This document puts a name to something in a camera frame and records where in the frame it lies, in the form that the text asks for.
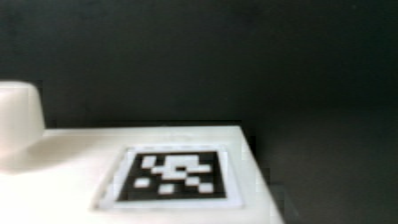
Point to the white front drawer box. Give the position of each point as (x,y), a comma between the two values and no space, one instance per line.
(167,175)

